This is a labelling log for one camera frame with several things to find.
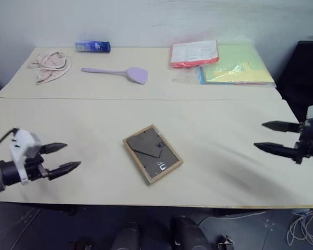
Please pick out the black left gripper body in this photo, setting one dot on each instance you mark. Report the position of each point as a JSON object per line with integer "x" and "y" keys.
{"x": 35, "y": 166}

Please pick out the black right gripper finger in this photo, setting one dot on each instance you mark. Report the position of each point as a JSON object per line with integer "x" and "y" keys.
{"x": 281, "y": 126}
{"x": 275, "y": 149}

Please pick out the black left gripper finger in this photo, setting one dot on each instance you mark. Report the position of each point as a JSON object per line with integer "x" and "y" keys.
{"x": 65, "y": 167}
{"x": 53, "y": 148}

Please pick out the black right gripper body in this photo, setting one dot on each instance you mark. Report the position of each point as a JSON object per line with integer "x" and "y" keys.
{"x": 306, "y": 145}

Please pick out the black chair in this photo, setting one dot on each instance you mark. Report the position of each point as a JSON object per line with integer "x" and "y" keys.
{"x": 301, "y": 75}

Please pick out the colourful paper folder stack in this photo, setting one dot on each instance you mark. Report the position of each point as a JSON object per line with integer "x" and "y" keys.
{"x": 234, "y": 74}

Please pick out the pink patterned cloth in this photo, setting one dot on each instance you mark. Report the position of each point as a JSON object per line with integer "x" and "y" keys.
{"x": 51, "y": 66}

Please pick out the green paper sheet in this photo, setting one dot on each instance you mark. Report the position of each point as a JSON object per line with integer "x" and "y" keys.
{"x": 237, "y": 55}

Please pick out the dark rounded robot leg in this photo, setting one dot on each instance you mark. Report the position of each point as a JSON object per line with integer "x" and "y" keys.
{"x": 126, "y": 237}
{"x": 188, "y": 233}

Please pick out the clear plastic bag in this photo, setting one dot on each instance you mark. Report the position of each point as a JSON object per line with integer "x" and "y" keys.
{"x": 185, "y": 77}

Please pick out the purple silicone spatula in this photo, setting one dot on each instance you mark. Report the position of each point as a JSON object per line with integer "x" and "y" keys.
{"x": 132, "y": 74}

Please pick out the blue cylindrical can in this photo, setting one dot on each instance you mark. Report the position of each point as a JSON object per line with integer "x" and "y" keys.
{"x": 93, "y": 47}

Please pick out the red document pouch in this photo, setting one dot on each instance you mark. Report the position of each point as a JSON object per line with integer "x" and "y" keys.
{"x": 194, "y": 54}

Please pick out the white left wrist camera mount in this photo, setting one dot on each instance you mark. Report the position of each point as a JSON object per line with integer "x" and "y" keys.
{"x": 23, "y": 145}

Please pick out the wooden picture frame face-down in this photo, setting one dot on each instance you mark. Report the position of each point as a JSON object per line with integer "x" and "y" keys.
{"x": 153, "y": 154}

